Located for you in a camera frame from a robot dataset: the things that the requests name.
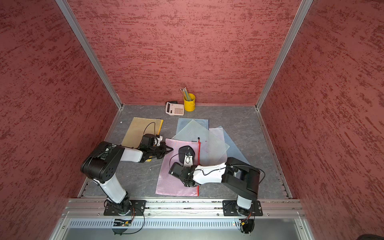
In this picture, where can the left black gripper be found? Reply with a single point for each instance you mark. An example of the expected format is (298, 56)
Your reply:
(164, 146)

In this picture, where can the pink mesh document bag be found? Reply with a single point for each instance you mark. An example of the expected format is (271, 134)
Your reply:
(172, 176)

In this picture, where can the yellow mesh document bag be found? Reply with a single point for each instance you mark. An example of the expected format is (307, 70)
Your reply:
(140, 127)

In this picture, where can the green mesh document bag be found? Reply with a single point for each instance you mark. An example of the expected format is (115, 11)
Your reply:
(192, 130)

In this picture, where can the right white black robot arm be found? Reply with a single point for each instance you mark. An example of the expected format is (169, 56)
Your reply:
(241, 178)

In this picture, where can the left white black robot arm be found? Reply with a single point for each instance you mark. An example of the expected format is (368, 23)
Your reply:
(101, 165)

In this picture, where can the white mesh document bag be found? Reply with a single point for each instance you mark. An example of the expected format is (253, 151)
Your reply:
(214, 148)

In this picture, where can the blue mesh document bag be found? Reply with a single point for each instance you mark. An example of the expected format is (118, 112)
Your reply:
(233, 151)

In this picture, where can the pink desk calculator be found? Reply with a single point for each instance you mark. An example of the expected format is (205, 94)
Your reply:
(174, 109)

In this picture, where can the yellow pen cup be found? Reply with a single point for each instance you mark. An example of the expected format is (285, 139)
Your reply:
(190, 103)

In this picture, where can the coloured pencils bundle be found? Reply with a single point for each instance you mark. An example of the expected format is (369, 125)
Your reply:
(185, 94)

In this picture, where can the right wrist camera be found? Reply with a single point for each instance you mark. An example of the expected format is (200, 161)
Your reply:
(188, 160)

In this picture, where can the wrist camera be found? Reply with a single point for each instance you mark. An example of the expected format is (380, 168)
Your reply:
(150, 140)
(188, 160)

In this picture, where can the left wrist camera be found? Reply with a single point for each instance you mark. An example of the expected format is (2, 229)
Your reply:
(150, 140)

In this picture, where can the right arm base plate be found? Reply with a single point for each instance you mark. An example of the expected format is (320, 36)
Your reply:
(230, 208)

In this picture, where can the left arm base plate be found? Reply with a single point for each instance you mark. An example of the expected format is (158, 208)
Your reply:
(125, 208)

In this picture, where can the aluminium front rail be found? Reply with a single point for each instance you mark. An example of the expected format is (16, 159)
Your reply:
(150, 213)

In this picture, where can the left aluminium corner post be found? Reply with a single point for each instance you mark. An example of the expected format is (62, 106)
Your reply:
(79, 33)

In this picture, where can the aluminium corner post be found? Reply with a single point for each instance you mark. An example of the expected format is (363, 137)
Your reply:
(79, 33)
(291, 35)

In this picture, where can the right aluminium corner post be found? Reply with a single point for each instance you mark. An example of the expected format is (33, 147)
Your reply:
(291, 35)

